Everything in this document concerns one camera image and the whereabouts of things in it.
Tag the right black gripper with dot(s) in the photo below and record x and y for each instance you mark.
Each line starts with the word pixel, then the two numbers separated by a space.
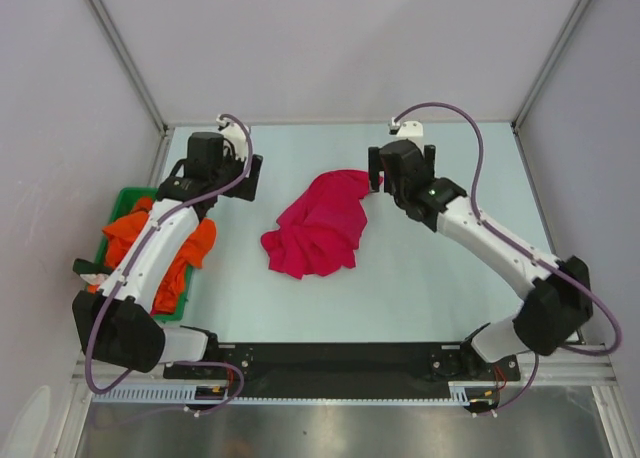
pixel 374 163

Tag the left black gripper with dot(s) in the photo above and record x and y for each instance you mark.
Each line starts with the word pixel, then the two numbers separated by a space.
pixel 245 189

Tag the magenta t shirt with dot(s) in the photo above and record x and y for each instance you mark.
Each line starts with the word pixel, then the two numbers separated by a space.
pixel 320 232

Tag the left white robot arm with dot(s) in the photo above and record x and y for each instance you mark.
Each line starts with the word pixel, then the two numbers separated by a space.
pixel 114 323

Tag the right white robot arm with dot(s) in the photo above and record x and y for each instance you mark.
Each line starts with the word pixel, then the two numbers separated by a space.
pixel 554 292

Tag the orange t shirt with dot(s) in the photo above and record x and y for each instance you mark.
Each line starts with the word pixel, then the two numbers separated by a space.
pixel 195 248

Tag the black white garment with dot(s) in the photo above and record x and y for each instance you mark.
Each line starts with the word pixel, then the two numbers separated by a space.
pixel 92 273

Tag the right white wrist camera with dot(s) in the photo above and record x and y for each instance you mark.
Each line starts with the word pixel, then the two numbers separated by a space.
pixel 410 129

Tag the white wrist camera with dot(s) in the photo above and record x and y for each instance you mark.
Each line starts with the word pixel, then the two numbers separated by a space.
pixel 410 129
pixel 230 130

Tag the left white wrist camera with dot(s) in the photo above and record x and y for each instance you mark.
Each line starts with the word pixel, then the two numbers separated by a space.
pixel 230 130

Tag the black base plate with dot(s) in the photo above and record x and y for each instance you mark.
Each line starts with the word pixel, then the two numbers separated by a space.
pixel 333 386

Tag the white slotted cable duct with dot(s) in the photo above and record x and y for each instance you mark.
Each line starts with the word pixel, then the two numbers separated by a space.
pixel 455 394

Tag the aluminium frame rail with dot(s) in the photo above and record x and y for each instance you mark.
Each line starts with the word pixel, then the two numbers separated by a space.
pixel 570 365

